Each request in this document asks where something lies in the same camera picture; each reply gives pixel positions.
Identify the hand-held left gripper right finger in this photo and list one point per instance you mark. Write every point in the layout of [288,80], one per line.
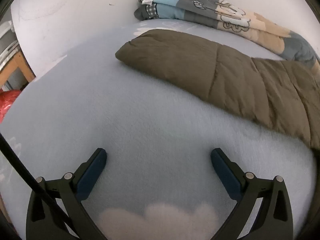
[225,175]

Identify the light blue cloud bed sheet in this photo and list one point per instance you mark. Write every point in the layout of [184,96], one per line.
[125,117]

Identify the grey striped fabric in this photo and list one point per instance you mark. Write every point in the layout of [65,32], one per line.
[6,37]

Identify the brown puffer jacket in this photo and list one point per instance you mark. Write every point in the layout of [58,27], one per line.
[200,70]

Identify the wooden furniture frame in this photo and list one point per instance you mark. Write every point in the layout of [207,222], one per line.
[23,65]

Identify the patchwork printed blanket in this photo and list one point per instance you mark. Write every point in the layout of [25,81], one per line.
[200,7]

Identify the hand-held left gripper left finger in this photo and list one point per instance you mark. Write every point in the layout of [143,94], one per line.
[92,172]

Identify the red plastic bag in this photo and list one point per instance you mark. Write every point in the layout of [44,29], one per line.
[7,102]

